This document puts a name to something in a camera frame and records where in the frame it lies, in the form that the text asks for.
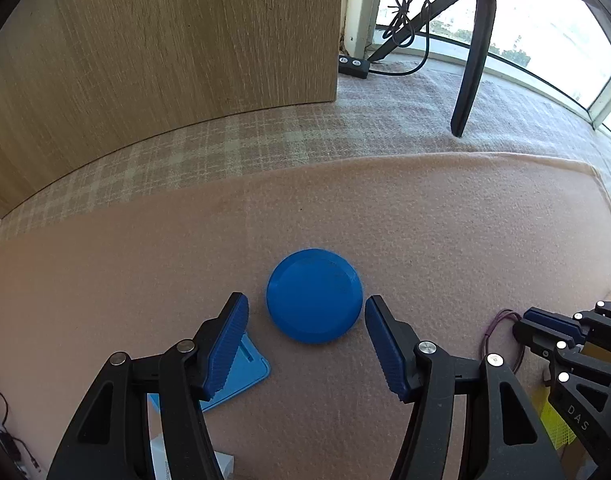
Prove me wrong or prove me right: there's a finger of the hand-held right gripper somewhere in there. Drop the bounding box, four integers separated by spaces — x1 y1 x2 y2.
514 320 611 411
524 301 611 335

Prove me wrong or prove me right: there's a light blue plastic case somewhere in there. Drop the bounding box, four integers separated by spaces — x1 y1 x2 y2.
148 332 272 413

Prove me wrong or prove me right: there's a yellow shuttlecock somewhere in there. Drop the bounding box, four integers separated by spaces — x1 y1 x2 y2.
538 400 579 448

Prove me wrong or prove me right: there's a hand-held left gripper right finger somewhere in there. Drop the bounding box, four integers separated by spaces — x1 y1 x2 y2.
364 295 559 480

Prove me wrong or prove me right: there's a black tripod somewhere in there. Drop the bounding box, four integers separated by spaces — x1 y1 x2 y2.
368 0 526 138

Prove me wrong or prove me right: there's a cardboard box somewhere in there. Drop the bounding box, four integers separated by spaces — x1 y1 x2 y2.
528 280 611 480

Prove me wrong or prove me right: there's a blue round lid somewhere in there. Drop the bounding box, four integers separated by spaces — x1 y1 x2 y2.
266 248 362 345

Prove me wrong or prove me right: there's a checked blanket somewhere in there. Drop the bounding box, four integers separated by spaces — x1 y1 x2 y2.
0 55 611 251

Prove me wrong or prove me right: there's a black ring light cable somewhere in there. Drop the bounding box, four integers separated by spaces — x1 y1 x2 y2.
370 0 459 77

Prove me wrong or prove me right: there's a black power strip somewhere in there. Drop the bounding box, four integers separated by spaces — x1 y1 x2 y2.
338 55 372 79

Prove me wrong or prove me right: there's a small white box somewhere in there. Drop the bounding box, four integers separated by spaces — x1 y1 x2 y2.
148 432 235 480

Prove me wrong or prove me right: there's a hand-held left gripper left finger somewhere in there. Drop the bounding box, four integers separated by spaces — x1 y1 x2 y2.
46 291 250 480

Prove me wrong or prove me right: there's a white window frame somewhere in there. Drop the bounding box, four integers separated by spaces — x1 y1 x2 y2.
343 0 611 151

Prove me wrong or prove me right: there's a purple hair tie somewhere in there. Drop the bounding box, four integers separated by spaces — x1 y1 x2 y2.
482 309 527 373

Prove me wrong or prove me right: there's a light wooden board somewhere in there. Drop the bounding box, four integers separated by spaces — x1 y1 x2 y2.
0 0 343 218

